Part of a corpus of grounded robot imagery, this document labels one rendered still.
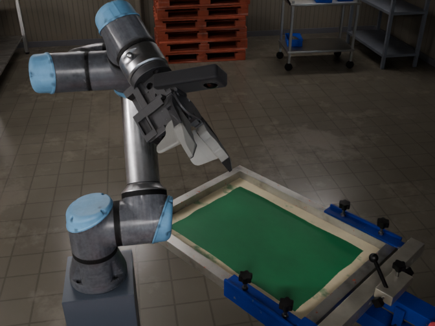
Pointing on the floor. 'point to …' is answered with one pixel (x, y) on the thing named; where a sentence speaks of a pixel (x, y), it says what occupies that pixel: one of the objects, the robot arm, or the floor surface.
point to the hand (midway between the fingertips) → (217, 163)
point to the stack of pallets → (200, 28)
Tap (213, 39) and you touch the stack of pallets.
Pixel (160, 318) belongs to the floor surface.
